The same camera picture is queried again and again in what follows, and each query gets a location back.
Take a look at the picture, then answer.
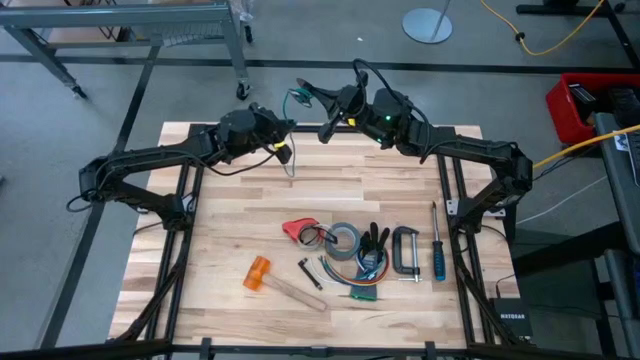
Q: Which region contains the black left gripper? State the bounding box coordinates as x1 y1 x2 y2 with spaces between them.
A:
249 103 297 166

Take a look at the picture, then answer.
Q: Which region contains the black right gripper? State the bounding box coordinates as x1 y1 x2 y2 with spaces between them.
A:
296 70 374 144

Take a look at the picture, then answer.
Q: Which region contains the white tape roll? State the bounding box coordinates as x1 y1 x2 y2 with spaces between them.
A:
297 227 329 253

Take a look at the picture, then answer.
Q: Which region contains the round grey stand base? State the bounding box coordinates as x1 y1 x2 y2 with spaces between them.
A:
401 0 454 45

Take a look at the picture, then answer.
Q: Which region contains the black spring clamp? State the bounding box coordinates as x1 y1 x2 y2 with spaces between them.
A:
357 221 392 262

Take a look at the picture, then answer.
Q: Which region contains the orange head wooden mallet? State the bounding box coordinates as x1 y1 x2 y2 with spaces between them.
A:
242 255 329 313

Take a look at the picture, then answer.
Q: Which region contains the small blue grey module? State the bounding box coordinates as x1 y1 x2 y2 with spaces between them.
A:
360 253 381 275

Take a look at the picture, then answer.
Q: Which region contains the black C-clamp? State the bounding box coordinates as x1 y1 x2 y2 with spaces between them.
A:
391 225 424 284

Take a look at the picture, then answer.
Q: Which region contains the grey metal wheeled cart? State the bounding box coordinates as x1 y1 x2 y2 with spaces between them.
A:
0 0 254 102

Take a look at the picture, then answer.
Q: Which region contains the red plastic bin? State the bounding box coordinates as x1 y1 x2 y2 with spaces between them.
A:
544 71 640 147

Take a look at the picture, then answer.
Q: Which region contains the grey desk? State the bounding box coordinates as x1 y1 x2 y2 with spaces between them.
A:
593 112 640 360

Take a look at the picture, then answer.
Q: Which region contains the grey duct tape roll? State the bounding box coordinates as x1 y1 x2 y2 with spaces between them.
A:
323 221 363 263

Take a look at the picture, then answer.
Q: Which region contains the multicoloured jumper wire bundle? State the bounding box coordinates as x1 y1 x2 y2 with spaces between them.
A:
316 249 392 289

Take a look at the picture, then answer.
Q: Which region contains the blue black handle screwdriver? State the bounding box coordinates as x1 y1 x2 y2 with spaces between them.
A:
430 200 448 283

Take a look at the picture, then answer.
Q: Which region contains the yellow extension cable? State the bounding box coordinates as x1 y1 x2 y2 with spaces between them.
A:
478 0 607 58

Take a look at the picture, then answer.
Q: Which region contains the black aluminium rig frame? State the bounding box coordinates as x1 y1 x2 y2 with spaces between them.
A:
0 122 640 360

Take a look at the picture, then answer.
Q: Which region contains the white floor cable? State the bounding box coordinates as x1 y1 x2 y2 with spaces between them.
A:
514 174 609 226

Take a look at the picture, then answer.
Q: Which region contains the yellow hanging cable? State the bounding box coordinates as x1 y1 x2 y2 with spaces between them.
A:
532 123 640 171

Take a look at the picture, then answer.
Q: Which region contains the black Netgear network switch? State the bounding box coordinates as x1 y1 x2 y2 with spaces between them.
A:
488 296 534 342

